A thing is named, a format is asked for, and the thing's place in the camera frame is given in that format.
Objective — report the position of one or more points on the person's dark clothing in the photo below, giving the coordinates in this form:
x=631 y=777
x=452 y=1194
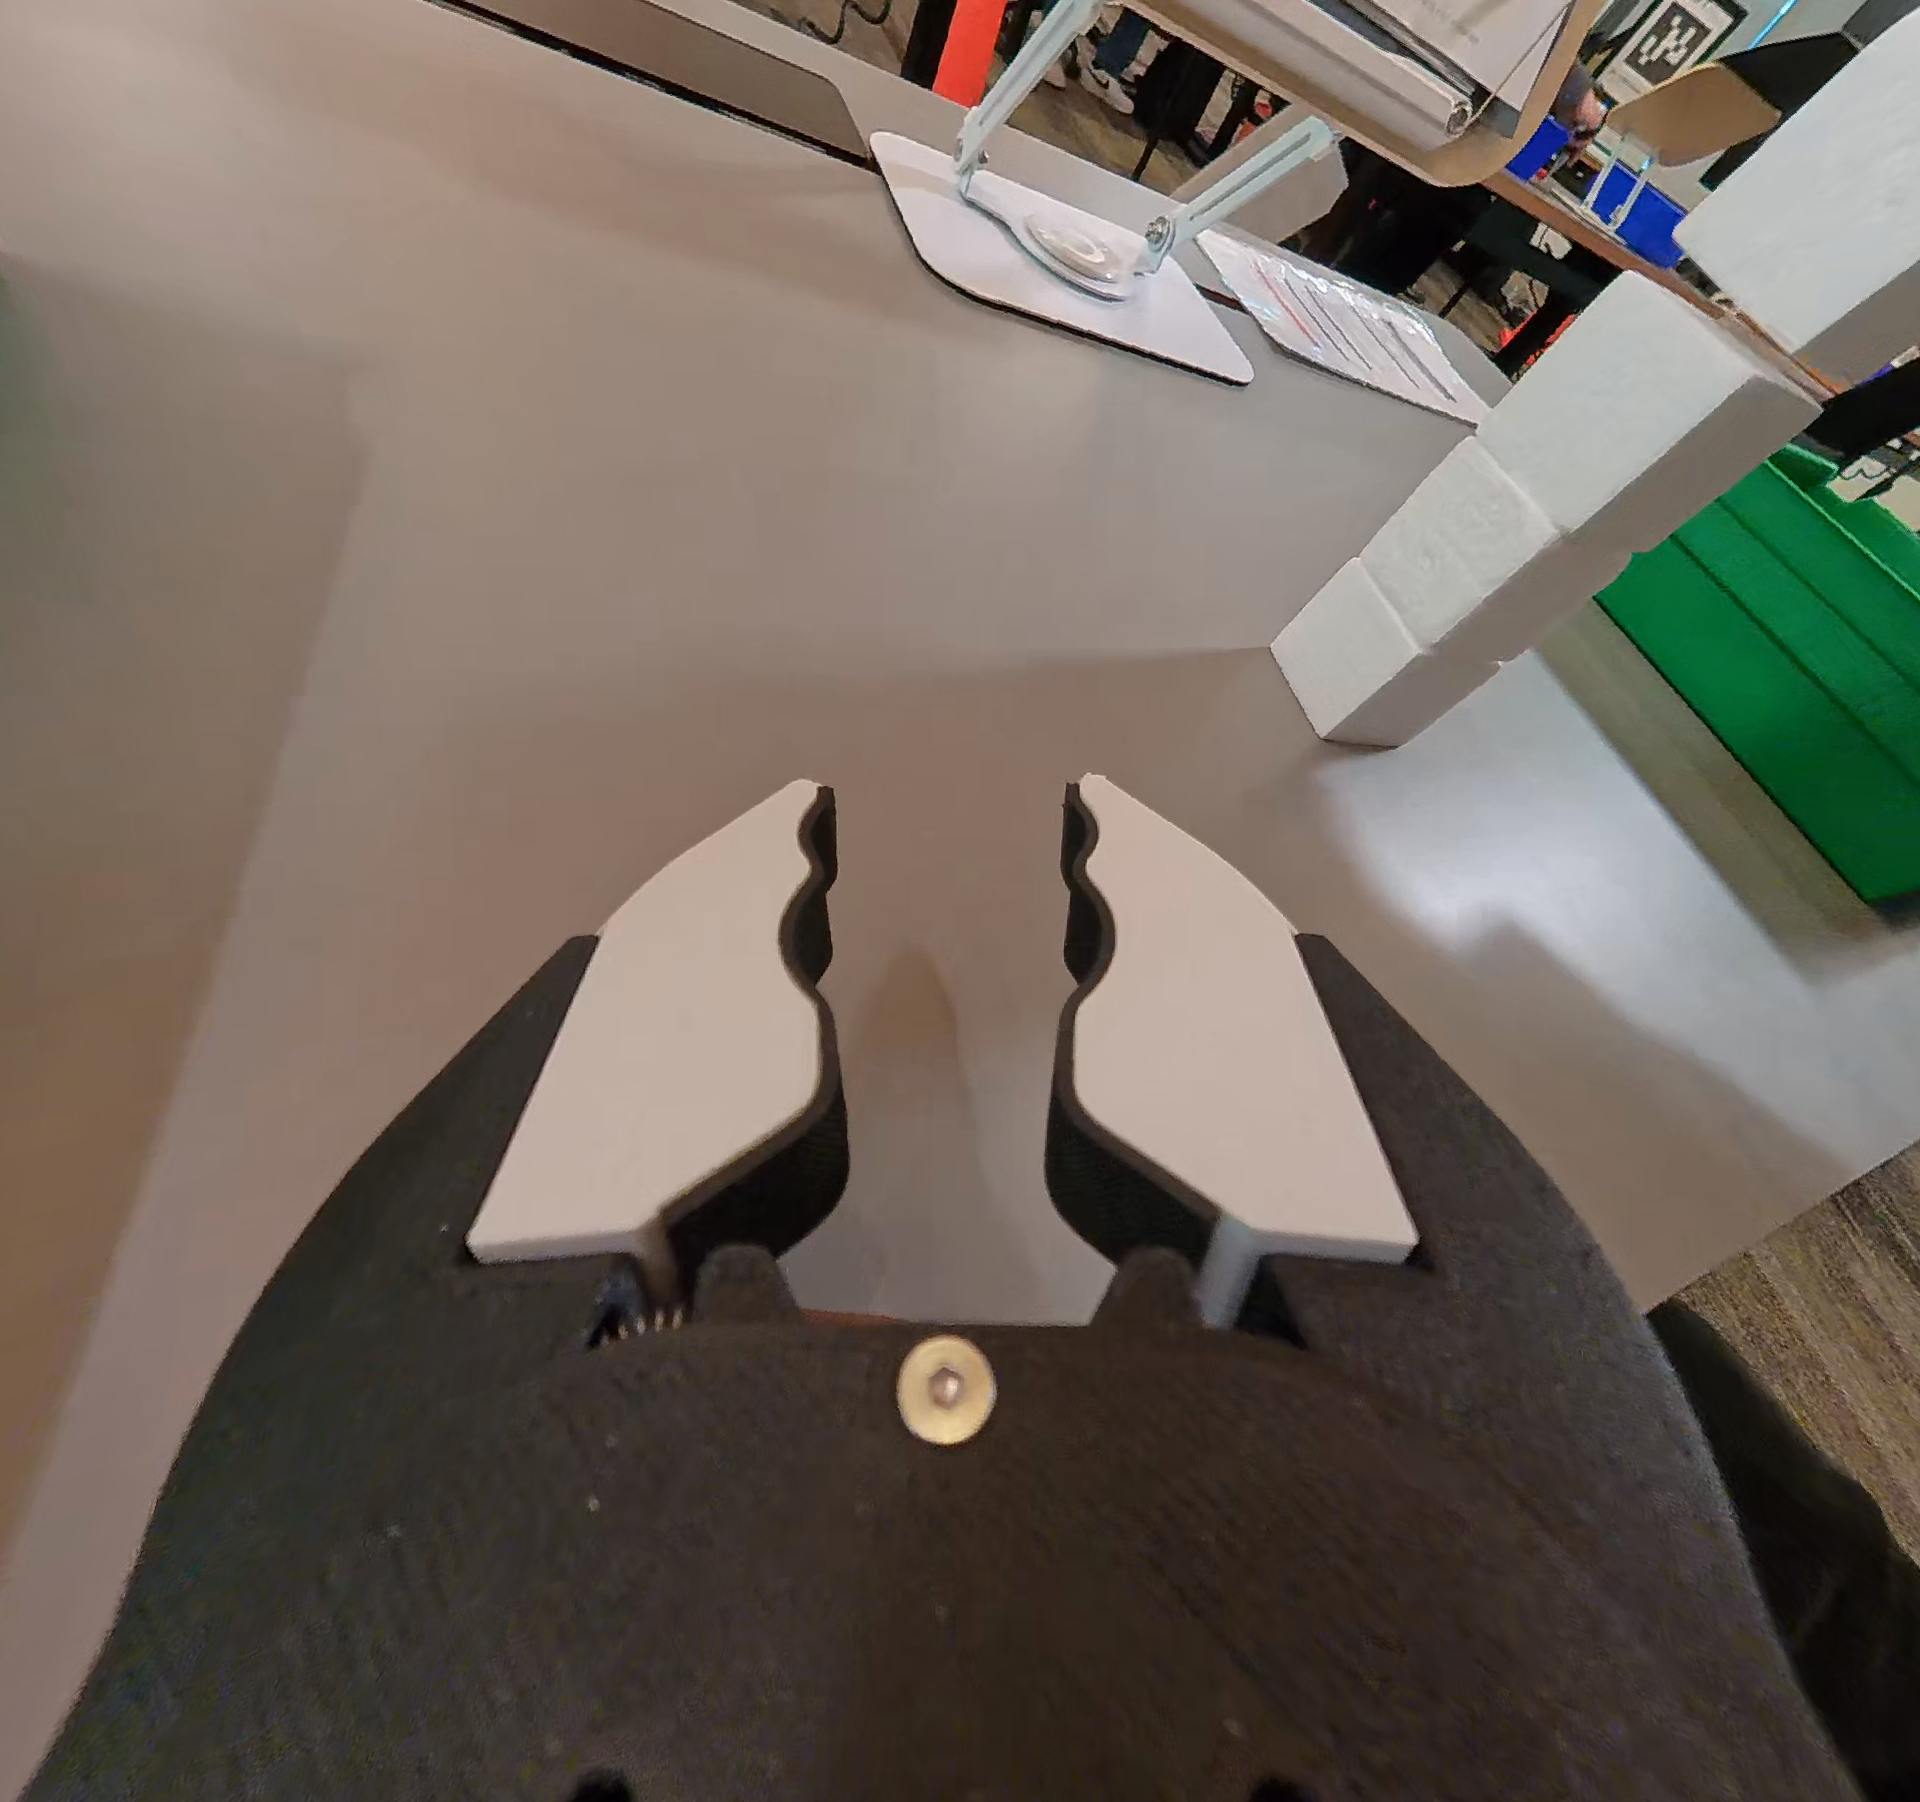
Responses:
x=1832 y=1607

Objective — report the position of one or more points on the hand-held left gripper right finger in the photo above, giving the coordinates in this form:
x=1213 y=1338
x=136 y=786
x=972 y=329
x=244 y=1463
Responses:
x=1216 y=1053

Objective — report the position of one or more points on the white foam cube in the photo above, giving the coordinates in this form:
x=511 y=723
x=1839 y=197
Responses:
x=1832 y=182
x=1463 y=543
x=1351 y=648
x=1636 y=392

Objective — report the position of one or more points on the white tablet stand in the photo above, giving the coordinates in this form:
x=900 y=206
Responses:
x=975 y=228

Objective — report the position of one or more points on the green plastic bin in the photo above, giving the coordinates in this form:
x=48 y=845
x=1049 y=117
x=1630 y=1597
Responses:
x=1772 y=661

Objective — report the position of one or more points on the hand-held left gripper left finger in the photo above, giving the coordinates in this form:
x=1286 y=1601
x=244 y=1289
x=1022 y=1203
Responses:
x=676 y=1023

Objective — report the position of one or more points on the black white marker board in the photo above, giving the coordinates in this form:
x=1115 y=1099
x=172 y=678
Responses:
x=1680 y=32

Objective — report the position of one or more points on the blue plastic bin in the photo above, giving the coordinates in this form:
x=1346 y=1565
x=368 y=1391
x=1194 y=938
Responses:
x=1651 y=219

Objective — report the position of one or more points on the orange traffic cone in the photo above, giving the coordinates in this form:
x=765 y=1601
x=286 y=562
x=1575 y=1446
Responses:
x=973 y=26

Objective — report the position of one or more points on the grey desk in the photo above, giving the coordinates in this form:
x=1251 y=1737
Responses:
x=751 y=484

